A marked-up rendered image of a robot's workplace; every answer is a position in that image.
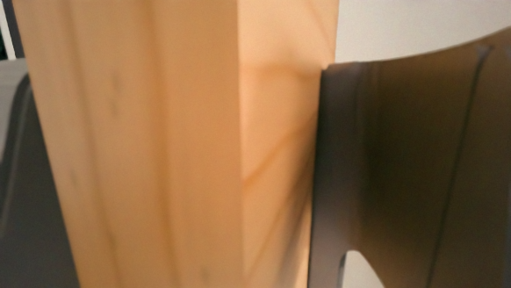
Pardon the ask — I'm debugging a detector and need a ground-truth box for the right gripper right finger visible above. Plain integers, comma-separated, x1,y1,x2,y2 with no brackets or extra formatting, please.
306,25,511,288

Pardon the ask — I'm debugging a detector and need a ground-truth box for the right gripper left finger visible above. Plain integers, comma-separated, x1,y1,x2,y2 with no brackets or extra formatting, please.
0,58,81,288

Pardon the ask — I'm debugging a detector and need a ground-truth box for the beige wall rack case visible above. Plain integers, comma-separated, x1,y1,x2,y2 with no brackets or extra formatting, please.
343,251,384,288

